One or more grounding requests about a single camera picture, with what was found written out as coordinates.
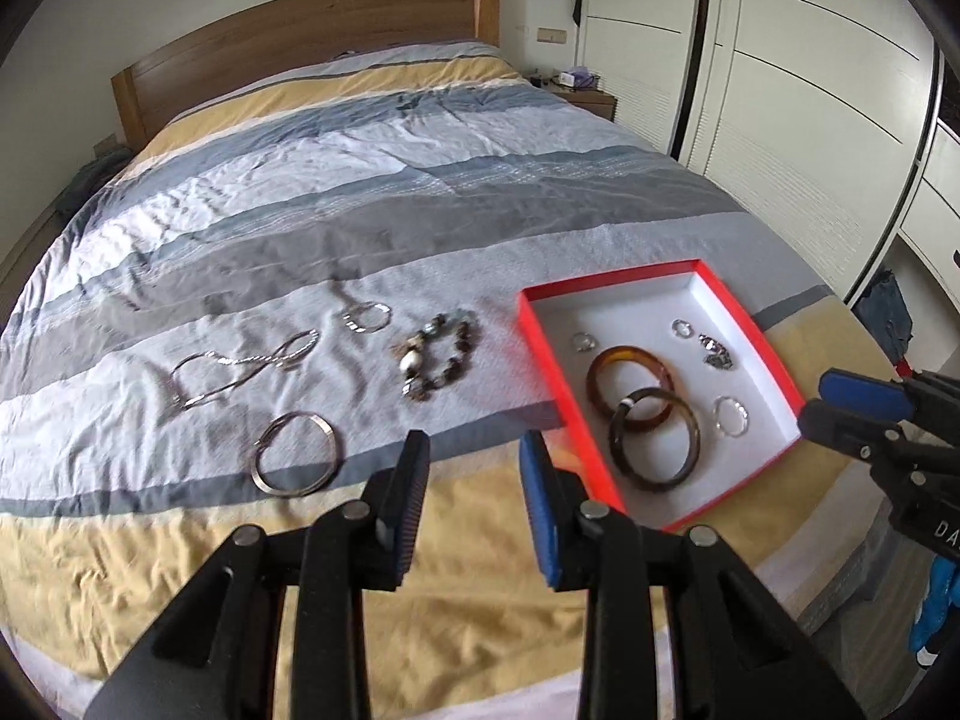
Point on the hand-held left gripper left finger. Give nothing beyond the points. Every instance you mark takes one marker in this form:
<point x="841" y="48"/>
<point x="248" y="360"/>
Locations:
<point x="401" y="510"/>

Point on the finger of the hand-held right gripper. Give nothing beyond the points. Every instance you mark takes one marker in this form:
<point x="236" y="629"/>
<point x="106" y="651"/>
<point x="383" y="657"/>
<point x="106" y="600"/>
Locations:
<point x="862" y="390"/>
<point x="840" y="427"/>

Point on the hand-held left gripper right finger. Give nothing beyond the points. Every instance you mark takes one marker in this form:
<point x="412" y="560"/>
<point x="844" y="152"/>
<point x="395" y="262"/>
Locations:
<point x="541" y="510"/>

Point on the red cardboard box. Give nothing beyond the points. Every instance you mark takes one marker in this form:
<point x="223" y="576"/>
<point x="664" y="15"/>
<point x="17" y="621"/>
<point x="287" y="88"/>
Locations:
<point x="750" y="390"/>

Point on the dark brown bangle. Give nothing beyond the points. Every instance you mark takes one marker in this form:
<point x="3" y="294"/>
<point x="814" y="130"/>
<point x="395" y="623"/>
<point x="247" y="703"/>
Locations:
<point x="691" y="442"/>

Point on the amber translucent bangle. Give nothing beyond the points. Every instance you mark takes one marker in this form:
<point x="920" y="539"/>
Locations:
<point x="630" y="352"/>

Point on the blue denim clothes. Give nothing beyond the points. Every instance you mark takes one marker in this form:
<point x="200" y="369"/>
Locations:
<point x="885" y="311"/>

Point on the bright blue cloth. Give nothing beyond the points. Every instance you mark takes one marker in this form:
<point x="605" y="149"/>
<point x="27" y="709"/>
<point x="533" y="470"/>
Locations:
<point x="937" y="611"/>

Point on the thin silver bangle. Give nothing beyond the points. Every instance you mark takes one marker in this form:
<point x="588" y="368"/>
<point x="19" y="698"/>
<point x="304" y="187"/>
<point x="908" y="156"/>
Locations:
<point x="259" y="476"/>

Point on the white drawer unit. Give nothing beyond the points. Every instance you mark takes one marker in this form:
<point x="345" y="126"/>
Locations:
<point x="937" y="195"/>

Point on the white sliding wardrobe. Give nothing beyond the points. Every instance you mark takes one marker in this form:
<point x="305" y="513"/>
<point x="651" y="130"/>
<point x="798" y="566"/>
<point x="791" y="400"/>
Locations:
<point x="787" y="90"/>

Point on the striped bed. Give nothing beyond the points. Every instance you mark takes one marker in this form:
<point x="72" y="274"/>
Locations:
<point x="337" y="187"/>

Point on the wooden nightstand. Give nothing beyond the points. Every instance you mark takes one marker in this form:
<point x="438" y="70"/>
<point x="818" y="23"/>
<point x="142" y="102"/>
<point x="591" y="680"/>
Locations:
<point x="589" y="101"/>

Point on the purple tissue box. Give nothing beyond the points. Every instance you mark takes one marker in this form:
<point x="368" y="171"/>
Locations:
<point x="577" y="78"/>

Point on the dark green cloth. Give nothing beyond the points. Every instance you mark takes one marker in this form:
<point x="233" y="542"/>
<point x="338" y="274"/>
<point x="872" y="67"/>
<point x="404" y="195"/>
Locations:
<point x="94" y="180"/>

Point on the wooden headboard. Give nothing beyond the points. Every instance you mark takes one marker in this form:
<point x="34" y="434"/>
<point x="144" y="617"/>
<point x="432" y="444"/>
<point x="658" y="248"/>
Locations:
<point x="300" y="37"/>

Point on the wall switch plate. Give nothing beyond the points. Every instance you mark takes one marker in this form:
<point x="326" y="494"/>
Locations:
<point x="551" y="35"/>

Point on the wall outlet plate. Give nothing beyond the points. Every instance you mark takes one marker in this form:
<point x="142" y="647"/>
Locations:
<point x="106" y="142"/>

